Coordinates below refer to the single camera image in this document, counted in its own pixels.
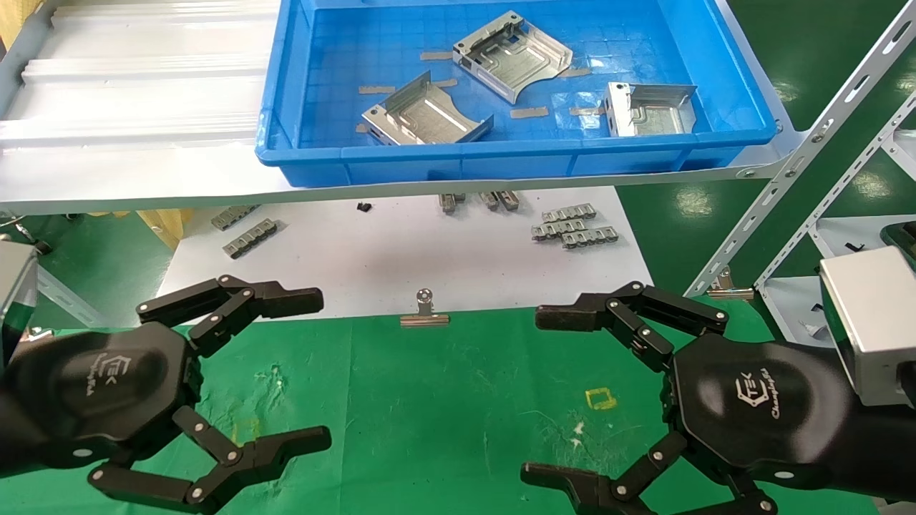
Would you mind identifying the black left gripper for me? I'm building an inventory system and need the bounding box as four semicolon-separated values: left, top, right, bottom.
0;275;333;515

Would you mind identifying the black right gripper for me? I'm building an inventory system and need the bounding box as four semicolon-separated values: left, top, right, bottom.
520;281;916;515

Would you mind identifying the curved sheet metal part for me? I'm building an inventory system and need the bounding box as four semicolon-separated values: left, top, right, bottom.
452;10;573;104

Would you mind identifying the silver binder clip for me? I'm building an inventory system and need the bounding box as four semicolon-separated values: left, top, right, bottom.
400;288;451;328
707;266;755;301

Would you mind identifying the green table cloth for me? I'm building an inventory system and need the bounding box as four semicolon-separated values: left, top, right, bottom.
0;299;885;515

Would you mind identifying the grey metal rack brace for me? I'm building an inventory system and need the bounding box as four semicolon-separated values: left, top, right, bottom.
36;266;108;328

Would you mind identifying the white rack shelf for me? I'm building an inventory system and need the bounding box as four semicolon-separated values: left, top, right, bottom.
759;215;916;345

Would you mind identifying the large blue plastic bin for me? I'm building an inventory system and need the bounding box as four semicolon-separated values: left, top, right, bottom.
255;0;781;188

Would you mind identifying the sheet metal part with ridges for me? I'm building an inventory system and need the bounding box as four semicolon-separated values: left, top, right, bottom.
361;70;494;146

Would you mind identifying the white ribbed shelf panel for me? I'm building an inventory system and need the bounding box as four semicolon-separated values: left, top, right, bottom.
0;0;281;147

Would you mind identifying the dark green tray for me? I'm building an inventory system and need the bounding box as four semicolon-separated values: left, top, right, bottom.
880;222;916;269

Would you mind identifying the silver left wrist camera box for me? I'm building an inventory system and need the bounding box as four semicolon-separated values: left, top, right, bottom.
0;240;40;345

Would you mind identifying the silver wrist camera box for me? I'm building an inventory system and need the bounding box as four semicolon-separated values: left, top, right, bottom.
0;240;40;345
819;245;916;408

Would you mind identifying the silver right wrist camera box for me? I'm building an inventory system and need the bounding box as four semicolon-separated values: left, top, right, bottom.
819;245;916;408

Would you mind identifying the sheet metal part with bracket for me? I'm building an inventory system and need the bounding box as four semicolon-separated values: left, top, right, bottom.
603;82;698;137

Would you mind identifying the perforated white rack post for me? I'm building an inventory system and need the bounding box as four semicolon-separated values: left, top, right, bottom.
755;93;916;287
686;0;916;298

